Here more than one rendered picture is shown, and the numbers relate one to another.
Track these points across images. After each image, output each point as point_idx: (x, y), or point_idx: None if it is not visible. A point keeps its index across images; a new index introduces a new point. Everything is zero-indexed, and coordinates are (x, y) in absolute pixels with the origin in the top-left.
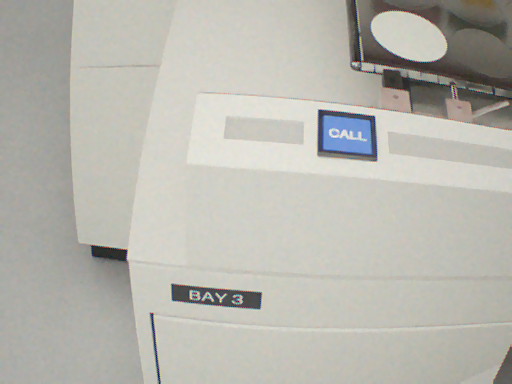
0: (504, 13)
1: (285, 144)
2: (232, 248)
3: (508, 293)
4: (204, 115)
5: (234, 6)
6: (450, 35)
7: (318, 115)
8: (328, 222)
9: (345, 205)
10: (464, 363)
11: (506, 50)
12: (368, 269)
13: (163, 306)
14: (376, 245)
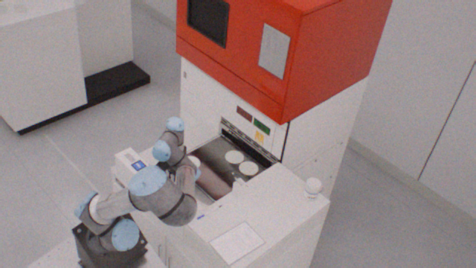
0: (227, 171)
1: (129, 161)
2: (120, 174)
3: (158, 220)
4: (126, 150)
5: None
6: (200, 167)
7: (138, 160)
8: (129, 177)
9: (131, 176)
10: (155, 236)
11: (211, 177)
12: None
13: (114, 181)
14: None
